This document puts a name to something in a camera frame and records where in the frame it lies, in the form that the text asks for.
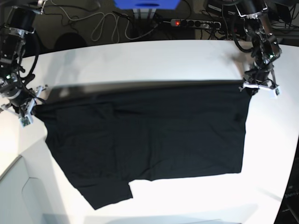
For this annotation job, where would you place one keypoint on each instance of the black T-shirt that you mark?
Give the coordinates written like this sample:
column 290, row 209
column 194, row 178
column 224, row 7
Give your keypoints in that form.
column 105, row 141

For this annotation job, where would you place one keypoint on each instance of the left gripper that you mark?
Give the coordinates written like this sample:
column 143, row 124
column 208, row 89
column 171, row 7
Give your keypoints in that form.
column 269, row 85

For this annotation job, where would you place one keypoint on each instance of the black power strip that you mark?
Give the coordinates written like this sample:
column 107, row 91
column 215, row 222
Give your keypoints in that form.
column 200, row 24

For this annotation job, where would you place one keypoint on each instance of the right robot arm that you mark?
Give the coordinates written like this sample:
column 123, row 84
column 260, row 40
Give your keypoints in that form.
column 13, row 33

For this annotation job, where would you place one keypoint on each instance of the blue plastic box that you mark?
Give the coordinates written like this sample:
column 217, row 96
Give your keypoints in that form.
column 146, row 4

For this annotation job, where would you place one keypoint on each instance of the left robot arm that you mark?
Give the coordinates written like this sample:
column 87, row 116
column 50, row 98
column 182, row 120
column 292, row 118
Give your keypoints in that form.
column 265, row 49

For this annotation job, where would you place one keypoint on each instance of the grey panel bottom left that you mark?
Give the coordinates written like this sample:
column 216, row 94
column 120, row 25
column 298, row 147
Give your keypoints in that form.
column 23, row 199

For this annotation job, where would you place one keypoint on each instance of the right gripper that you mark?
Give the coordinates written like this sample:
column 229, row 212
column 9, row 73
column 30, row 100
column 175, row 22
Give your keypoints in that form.
column 21, row 104

